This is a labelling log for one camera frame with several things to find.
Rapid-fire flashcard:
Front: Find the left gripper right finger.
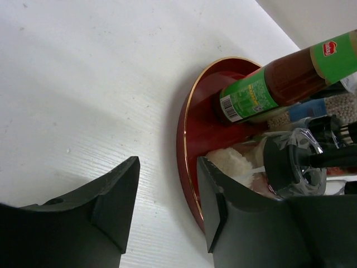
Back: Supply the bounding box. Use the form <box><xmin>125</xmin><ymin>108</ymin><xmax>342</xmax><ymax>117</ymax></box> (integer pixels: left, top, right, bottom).
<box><xmin>197</xmin><ymin>157</ymin><xmax>356</xmax><ymax>267</ymax></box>

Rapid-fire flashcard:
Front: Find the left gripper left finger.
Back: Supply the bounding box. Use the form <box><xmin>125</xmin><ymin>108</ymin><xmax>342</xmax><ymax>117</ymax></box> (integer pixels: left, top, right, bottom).
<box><xmin>1</xmin><ymin>156</ymin><xmax>139</xmax><ymax>267</ymax></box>

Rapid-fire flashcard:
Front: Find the black-lid shaker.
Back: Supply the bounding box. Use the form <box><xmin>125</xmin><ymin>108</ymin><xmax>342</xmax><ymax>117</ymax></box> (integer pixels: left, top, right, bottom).
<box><xmin>206</xmin><ymin>128</ymin><xmax>329</xmax><ymax>199</ymax></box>
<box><xmin>307</xmin><ymin>115</ymin><xmax>356</xmax><ymax>152</ymax></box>

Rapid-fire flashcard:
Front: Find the ketchup bottle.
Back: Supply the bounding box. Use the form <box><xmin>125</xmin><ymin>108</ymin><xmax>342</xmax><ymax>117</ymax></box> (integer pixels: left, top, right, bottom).
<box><xmin>213</xmin><ymin>30</ymin><xmax>356</xmax><ymax>123</ymax></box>

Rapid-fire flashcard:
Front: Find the tall pearl jar blue label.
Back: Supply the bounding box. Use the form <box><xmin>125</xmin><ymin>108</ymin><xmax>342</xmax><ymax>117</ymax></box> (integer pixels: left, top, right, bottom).
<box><xmin>268</xmin><ymin>93</ymin><xmax>356</xmax><ymax>128</ymax></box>

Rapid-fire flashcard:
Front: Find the red round tray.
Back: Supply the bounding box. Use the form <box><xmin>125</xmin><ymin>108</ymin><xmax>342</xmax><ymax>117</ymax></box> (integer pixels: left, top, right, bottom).
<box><xmin>176</xmin><ymin>57</ymin><xmax>267</xmax><ymax>229</ymax></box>

